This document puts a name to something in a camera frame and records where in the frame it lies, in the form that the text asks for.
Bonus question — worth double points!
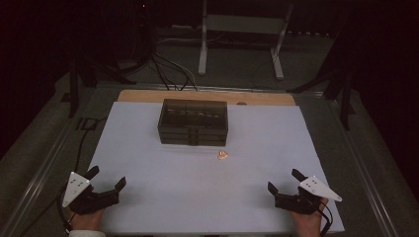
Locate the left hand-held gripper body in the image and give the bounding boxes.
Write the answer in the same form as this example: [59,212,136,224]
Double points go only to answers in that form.
[62,171,120,215]

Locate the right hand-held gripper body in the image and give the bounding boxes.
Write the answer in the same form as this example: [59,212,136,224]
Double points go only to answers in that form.
[275,176,343,215]

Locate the smoky clear drawer organizer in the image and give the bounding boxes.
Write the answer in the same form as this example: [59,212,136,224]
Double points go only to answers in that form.
[157,98,229,147]

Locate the person's left hand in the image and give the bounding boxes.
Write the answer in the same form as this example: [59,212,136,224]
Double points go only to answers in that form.
[68,210,105,231]

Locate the person's right hand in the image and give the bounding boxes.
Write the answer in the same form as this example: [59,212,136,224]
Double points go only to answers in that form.
[291,198,329,237]

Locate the white table sheet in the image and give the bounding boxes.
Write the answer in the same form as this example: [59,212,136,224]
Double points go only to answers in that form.
[64,101,345,235]

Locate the black floor stand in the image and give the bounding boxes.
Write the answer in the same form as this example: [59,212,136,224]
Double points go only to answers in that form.
[286,33,358,131]
[67,55,136,119]

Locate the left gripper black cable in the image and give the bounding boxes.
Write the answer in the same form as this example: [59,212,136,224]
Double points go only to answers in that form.
[56,118,108,235]

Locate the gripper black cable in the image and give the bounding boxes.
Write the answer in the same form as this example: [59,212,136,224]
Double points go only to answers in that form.
[56,118,108,235]
[315,200,334,237]

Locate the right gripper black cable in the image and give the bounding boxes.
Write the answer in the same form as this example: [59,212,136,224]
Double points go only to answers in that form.
[315,200,334,237]

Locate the metal floor rail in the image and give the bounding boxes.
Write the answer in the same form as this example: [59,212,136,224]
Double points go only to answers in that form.
[324,95,401,237]
[0,86,100,237]

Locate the black floor cables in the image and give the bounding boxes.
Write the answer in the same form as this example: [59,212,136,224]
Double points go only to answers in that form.
[149,52,199,92]

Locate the white floor cable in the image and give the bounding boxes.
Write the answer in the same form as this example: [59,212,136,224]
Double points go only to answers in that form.
[157,38,199,92]

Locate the white metal stand frame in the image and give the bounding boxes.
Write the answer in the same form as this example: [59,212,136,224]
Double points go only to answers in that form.
[197,0,294,81]

